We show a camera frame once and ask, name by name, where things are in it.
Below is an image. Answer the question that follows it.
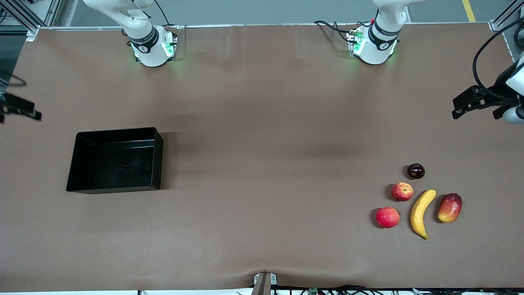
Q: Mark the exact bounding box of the black plastic tray box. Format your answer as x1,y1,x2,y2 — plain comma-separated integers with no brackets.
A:
65,127,164,195

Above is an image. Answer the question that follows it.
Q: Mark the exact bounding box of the red yellow striped apple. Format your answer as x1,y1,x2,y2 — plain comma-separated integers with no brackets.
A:
391,182,414,202

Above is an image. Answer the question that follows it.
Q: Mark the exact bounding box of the yellow banana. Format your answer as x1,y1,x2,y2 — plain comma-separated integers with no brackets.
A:
410,189,437,240

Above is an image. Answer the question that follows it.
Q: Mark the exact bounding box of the red yellow mango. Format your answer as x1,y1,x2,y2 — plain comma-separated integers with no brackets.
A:
438,193,463,223

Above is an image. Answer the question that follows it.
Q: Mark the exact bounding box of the plain round red apple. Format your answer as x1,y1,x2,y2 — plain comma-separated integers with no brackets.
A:
375,207,401,229

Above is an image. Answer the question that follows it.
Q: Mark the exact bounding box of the large table cover mat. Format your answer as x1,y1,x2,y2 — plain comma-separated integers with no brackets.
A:
0,23,524,292

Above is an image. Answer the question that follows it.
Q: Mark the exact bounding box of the aluminium frame strut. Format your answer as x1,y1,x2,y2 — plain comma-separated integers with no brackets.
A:
0,0,62,41
490,0,524,32

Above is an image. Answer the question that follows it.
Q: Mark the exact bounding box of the black left arm base cable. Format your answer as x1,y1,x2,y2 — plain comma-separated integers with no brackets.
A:
314,20,363,42

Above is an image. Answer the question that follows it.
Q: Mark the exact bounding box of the black arm base cable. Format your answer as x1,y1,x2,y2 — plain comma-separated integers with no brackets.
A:
314,20,363,42
153,0,172,27

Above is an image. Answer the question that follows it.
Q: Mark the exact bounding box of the black right arm base cable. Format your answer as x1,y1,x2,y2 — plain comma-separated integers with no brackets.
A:
153,0,172,27

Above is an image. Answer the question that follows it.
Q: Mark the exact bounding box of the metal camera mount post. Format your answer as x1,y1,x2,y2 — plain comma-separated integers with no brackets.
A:
251,272,279,295

